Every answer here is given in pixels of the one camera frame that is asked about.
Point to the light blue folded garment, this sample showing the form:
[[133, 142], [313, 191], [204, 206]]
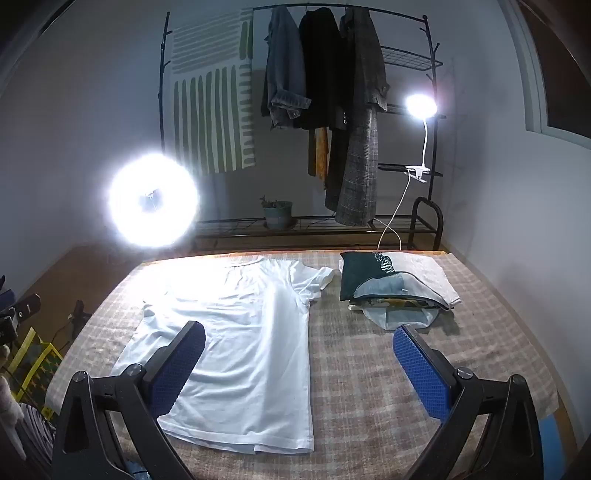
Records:
[[378, 286]]

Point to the denim jacket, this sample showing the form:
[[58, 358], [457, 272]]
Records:
[[284, 69]]

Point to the phone holder clamp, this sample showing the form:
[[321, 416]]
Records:
[[150, 199]]

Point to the dark green folded cloth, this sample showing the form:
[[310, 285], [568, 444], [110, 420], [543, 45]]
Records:
[[360, 272]]

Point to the white textured folded cloth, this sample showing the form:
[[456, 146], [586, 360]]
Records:
[[429, 277]]

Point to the grey plaid coat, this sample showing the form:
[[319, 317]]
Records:
[[364, 161]]

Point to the pale blue folded garment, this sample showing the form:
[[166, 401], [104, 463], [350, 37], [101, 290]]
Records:
[[392, 319]]

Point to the yellow patterned folded garment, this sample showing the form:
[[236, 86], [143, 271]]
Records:
[[392, 302]]

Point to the potted plant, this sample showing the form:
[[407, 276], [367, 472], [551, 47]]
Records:
[[279, 214]]

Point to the yellow scarf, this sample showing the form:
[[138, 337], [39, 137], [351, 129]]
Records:
[[319, 152]]

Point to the dark camera device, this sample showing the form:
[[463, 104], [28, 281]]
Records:
[[18, 311]]

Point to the green striped white cloth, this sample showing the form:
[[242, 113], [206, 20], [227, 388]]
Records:
[[207, 115]]

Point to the white clip lamp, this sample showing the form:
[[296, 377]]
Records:
[[421, 106]]

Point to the blue cloth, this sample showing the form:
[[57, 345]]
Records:
[[549, 436]]

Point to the window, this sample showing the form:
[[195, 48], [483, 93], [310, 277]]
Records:
[[563, 69]]

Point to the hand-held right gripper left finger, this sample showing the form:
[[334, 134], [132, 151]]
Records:
[[175, 369]]

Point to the plaid beige blanket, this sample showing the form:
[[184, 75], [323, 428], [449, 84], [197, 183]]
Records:
[[369, 369]]

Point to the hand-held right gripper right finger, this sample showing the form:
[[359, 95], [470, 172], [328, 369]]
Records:
[[425, 374]]

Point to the black coat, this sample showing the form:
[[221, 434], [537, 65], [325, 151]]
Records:
[[323, 69]]

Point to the yellow crate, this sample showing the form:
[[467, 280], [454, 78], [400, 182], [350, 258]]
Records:
[[32, 350]]

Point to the white t-shirt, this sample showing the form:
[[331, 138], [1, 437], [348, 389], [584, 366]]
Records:
[[258, 323]]

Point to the black metal clothes rack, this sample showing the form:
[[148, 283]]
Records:
[[231, 222]]

